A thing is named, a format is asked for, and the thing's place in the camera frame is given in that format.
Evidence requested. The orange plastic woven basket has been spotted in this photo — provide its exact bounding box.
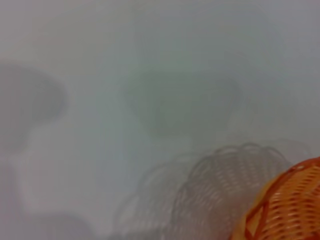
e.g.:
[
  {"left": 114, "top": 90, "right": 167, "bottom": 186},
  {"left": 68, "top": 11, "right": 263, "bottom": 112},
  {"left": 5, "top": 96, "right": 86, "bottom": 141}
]
[{"left": 231, "top": 155, "right": 320, "bottom": 240}]

